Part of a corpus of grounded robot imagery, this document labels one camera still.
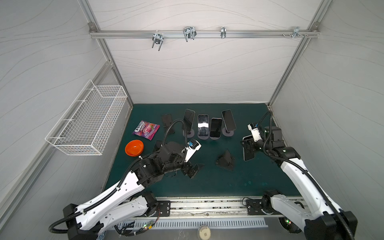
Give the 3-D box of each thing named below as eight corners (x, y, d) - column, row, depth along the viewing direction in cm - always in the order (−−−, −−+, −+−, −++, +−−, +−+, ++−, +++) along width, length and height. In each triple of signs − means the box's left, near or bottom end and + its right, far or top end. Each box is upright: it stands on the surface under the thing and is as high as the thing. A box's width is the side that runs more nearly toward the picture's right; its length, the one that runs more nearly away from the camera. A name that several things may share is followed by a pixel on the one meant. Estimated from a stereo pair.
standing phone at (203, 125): (197, 139, 102) (198, 127, 91) (197, 126, 109) (197, 114, 99) (208, 139, 102) (209, 127, 91) (207, 126, 109) (208, 114, 99)
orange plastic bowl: (126, 158, 93) (122, 153, 89) (130, 144, 100) (127, 139, 95) (142, 158, 93) (139, 153, 89) (145, 144, 100) (143, 139, 95)
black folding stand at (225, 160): (215, 165, 91) (217, 157, 82) (219, 155, 95) (221, 147, 87) (230, 172, 88) (234, 164, 80) (234, 161, 92) (238, 153, 84)
